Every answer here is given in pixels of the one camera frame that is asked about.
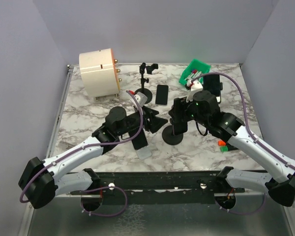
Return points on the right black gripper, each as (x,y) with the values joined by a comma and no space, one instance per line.
(180,104)

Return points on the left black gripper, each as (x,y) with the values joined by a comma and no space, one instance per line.
(155,123)

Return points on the silver edged black phone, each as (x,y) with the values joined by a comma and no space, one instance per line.
(162,95)

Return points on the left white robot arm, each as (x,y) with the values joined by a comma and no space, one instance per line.
(42,180)

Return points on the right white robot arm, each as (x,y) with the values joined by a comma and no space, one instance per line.
(278,181)

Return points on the black phone on silver stand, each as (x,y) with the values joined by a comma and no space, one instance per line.
(139,141)

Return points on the silver flat phone stand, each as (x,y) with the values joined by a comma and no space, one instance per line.
(144,153)

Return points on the green plastic bin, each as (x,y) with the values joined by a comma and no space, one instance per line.
(195,68)

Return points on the orange capped marker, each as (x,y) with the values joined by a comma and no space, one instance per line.
(222,143)

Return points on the green capped marker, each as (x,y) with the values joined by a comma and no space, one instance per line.
(224,148)

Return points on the cream cylindrical box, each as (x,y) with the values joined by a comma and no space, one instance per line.
(99,73)

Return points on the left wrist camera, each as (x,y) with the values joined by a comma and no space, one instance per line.
(137,98)

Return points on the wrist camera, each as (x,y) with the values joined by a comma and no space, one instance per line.
(137,98)
(194,87)

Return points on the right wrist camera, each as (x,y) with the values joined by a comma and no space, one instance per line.
(194,87)

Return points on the black mounting rail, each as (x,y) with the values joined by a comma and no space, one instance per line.
(151,188)

